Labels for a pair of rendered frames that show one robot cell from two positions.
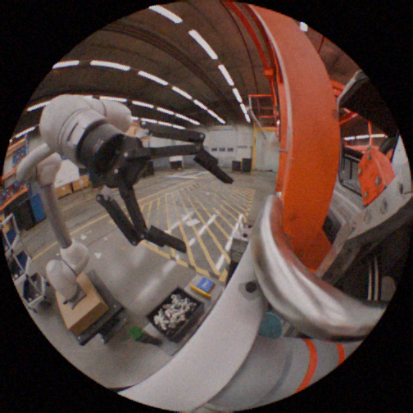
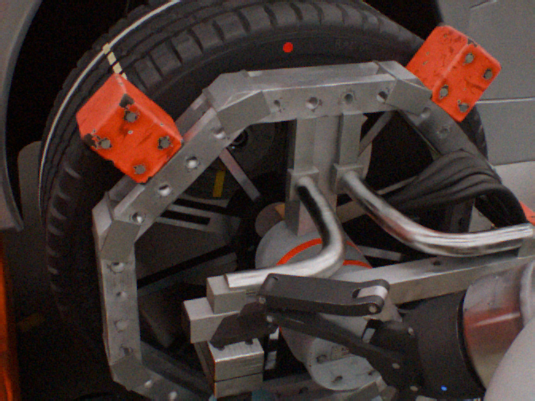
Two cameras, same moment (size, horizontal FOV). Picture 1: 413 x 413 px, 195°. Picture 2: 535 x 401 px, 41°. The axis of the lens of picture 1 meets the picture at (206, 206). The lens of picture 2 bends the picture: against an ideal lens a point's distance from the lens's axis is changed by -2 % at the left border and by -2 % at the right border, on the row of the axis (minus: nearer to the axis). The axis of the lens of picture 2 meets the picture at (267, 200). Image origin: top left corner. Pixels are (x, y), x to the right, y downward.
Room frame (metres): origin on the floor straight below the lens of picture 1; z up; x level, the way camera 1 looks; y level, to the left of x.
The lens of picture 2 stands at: (0.55, 0.28, 1.42)
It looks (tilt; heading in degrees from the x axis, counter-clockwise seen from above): 30 degrees down; 218
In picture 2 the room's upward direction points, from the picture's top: 3 degrees clockwise
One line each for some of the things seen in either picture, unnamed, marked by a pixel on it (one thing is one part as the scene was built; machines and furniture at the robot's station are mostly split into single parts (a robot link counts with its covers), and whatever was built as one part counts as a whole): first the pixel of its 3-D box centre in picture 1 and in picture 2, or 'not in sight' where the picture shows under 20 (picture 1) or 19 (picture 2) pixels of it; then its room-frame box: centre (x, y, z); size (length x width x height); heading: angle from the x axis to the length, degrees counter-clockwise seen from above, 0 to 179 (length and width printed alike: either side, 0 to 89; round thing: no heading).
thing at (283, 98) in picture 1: (283, 124); not in sight; (1.98, -1.36, 1.75); 0.20 x 0.18 x 2.45; 58
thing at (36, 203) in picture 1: (38, 207); not in sight; (1.21, 5.94, 0.49); 0.64 x 0.54 x 0.97; 72
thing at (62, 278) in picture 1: (60, 277); not in sight; (0.08, 0.86, 0.57); 0.18 x 0.16 x 0.22; 2
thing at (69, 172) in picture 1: (64, 180); not in sight; (2.54, 5.27, 0.98); 1.50 x 0.50 x 1.95; 155
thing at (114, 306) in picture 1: (94, 311); not in sight; (0.07, 0.85, 0.15); 0.50 x 0.50 x 0.30; 65
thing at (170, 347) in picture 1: (185, 312); not in sight; (0.19, 0.10, 0.44); 0.43 x 0.17 x 0.03; 148
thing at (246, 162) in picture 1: (241, 165); not in sight; (8.21, -2.39, 0.55); 1.40 x 0.80 x 1.09; 63
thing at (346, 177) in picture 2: not in sight; (437, 181); (-0.14, -0.01, 1.03); 0.19 x 0.18 x 0.11; 58
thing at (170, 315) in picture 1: (176, 315); not in sight; (0.15, 0.12, 0.52); 0.20 x 0.14 x 0.13; 146
